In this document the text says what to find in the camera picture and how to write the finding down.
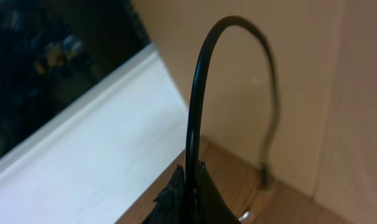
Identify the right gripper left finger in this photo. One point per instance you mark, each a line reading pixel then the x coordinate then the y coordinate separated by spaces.
pixel 169 201

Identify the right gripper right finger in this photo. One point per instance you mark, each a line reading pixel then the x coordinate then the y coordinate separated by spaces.
pixel 211 208

